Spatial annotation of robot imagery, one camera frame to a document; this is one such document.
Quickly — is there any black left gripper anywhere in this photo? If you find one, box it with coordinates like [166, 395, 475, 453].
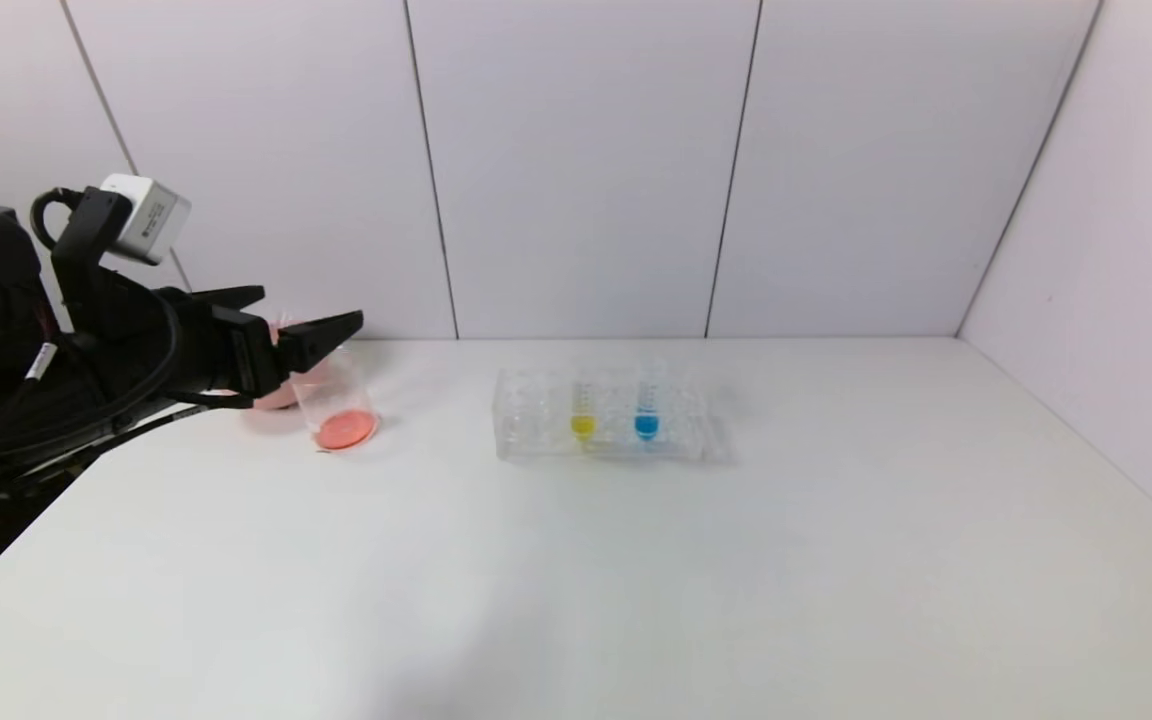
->
[94, 284, 365, 408]

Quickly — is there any blue pigment test tube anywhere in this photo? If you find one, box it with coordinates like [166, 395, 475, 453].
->
[633, 352, 662, 443]

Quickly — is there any clear acrylic test tube rack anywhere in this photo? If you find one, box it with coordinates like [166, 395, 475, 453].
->
[493, 364, 707, 462]

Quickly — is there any yellow pigment test tube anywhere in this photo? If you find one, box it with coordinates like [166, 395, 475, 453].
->
[569, 352, 598, 445]

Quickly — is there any pink bowl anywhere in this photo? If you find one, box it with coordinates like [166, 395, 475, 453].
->
[236, 318, 332, 411]

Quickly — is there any clear glass beaker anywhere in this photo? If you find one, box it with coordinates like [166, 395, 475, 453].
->
[288, 340, 380, 452]

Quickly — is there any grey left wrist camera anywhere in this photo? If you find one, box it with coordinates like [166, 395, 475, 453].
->
[101, 175, 192, 266]

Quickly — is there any black camera cable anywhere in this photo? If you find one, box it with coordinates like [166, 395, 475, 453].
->
[30, 187, 87, 253]

